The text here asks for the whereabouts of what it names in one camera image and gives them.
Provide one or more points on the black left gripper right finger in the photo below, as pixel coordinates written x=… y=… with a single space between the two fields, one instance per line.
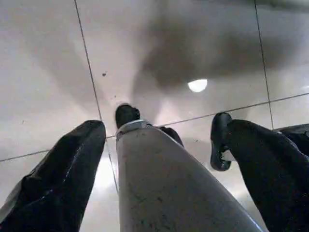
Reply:
x=272 y=181

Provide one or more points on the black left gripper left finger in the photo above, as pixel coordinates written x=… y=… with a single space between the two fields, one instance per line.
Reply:
x=60 y=183

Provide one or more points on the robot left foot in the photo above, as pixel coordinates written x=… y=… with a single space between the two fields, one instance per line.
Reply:
x=124 y=114

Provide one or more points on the grey robot left leg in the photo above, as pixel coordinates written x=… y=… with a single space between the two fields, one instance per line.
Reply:
x=164 y=181

